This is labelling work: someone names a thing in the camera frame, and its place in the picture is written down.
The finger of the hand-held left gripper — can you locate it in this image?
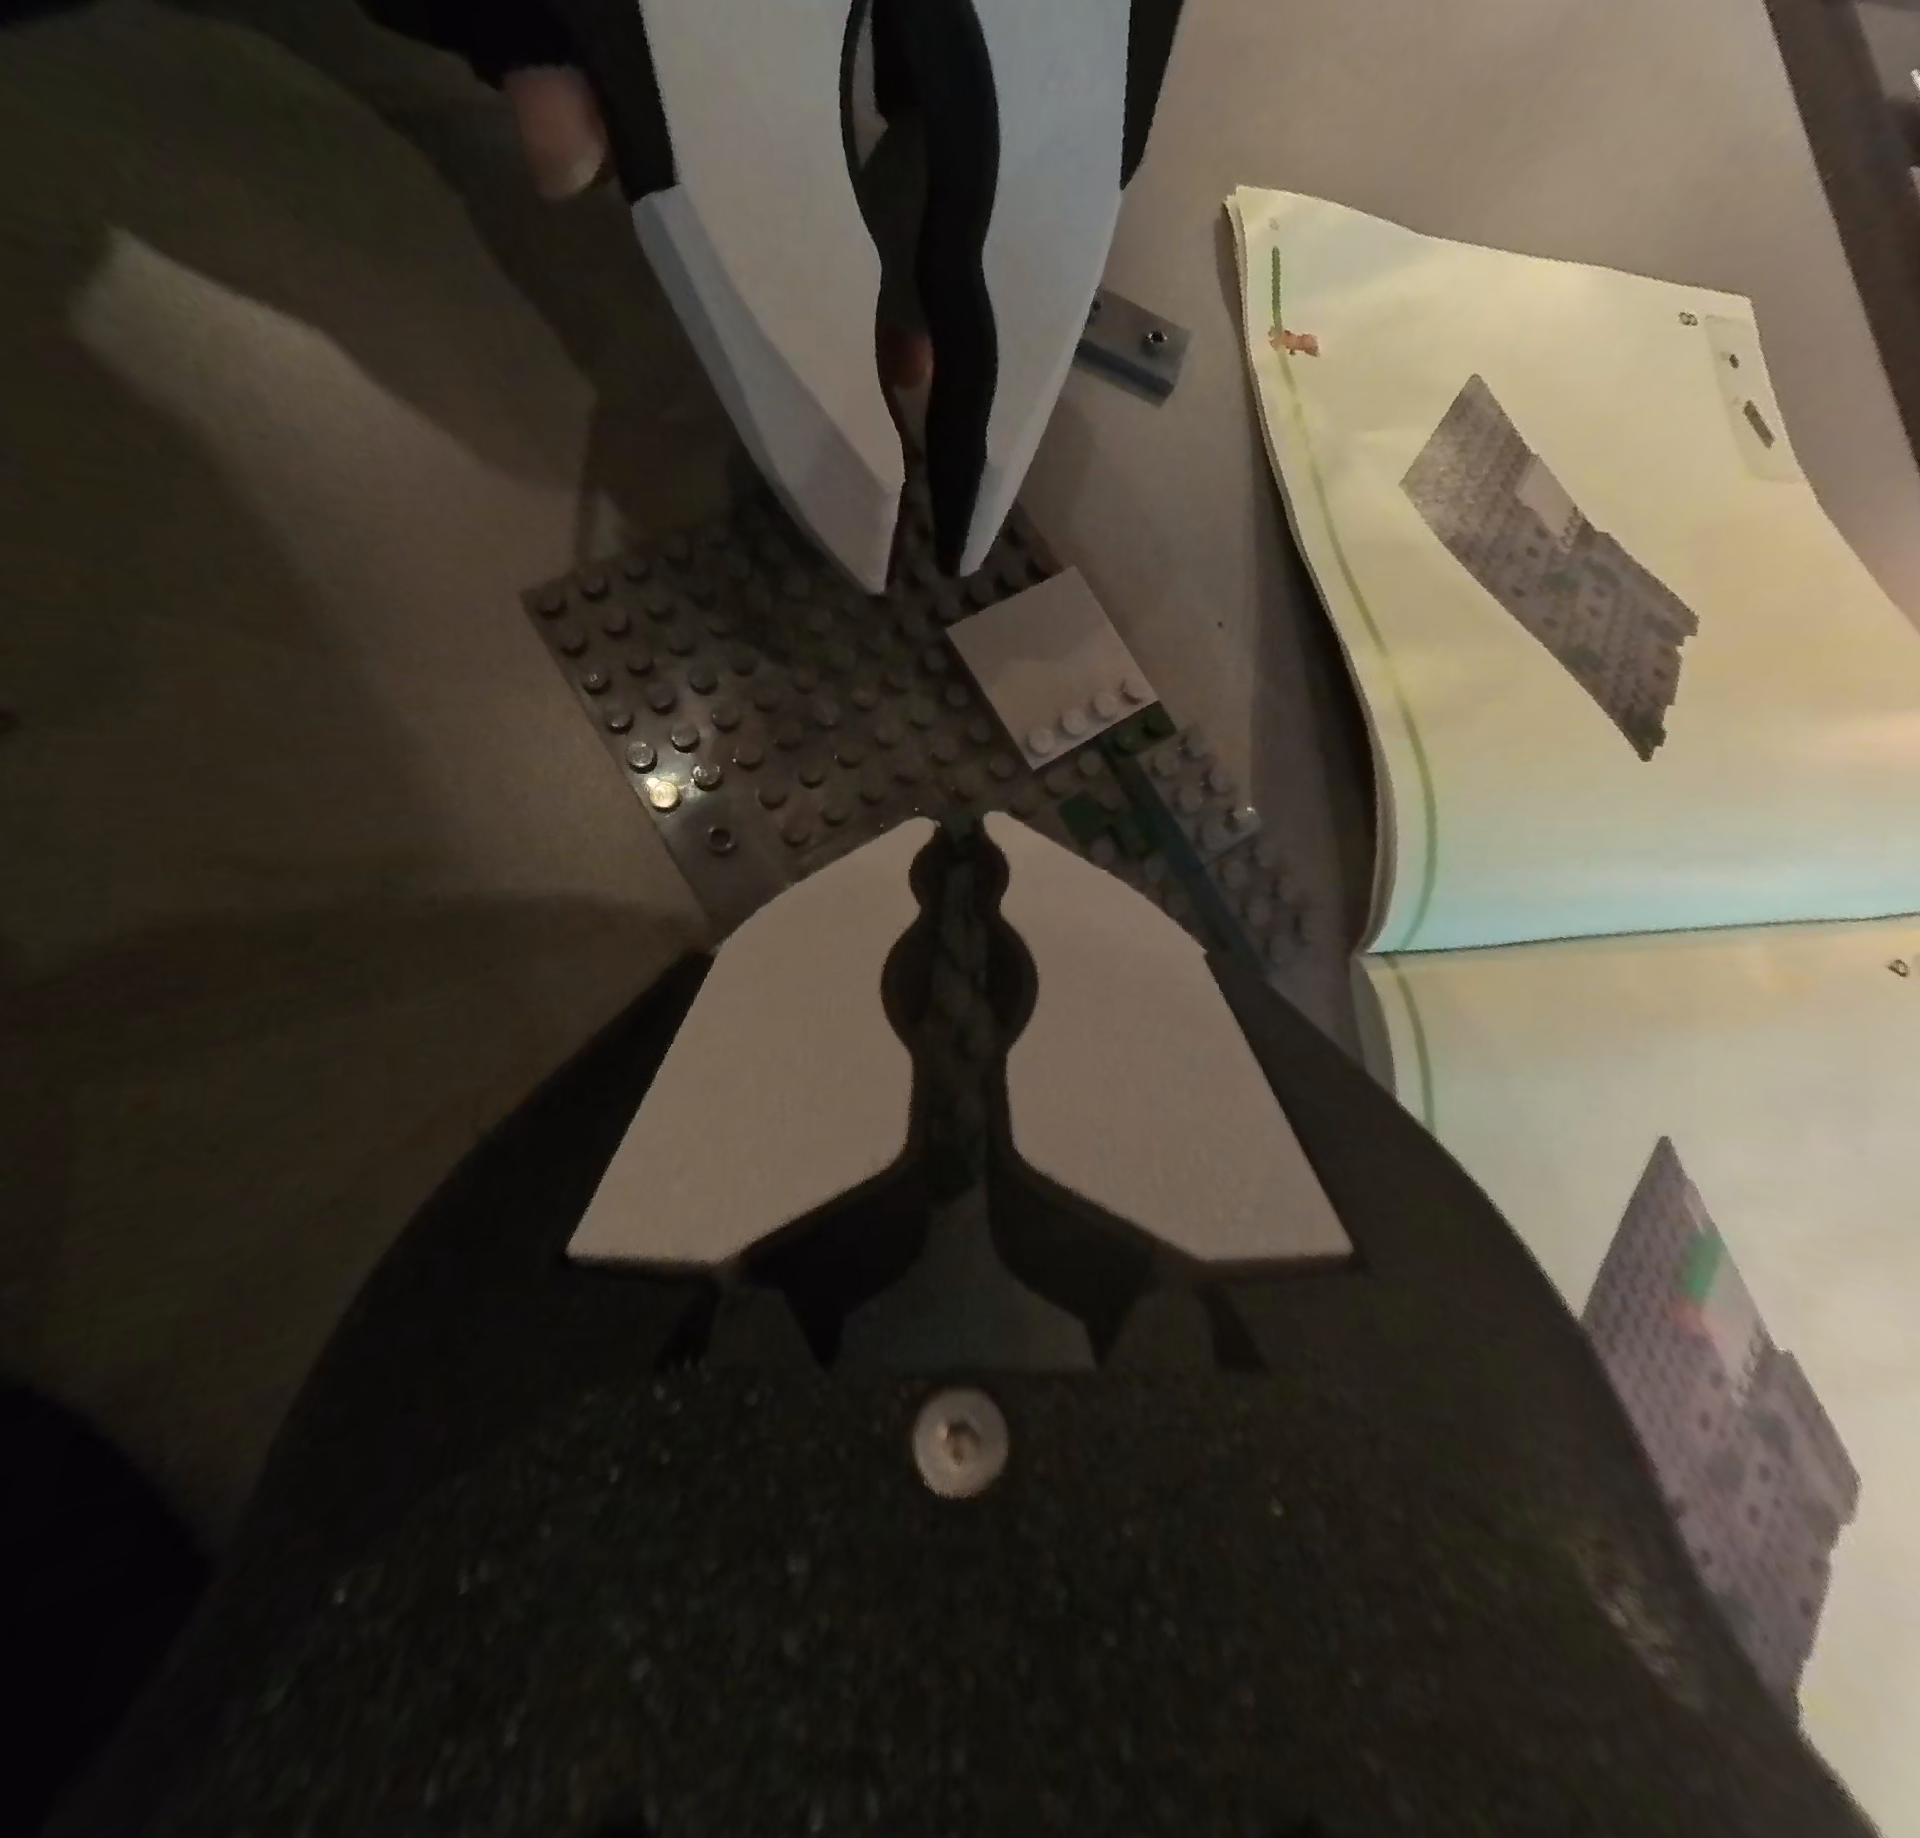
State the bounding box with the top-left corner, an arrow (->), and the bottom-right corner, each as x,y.
621,0 -> 931,596
918,0 -> 1159,573

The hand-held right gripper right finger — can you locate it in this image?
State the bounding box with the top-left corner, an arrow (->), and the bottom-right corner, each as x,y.
961,814 -> 1354,1265

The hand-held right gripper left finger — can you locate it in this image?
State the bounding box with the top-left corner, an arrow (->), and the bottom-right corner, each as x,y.
567,814 -> 964,1265

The grey brick plate assembly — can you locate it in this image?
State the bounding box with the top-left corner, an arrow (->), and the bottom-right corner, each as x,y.
522,494 -> 1323,1000

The person's left hand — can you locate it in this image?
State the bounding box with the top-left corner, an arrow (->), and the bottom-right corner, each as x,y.
507,69 -> 611,206

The small grey brick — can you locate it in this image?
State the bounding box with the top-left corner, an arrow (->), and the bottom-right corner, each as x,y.
1078,288 -> 1190,408

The brick instruction booklet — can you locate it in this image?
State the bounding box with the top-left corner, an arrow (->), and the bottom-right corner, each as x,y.
1221,184 -> 1920,1838

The dark furniture panel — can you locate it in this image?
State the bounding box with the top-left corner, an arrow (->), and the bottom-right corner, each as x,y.
1739,0 -> 1920,460

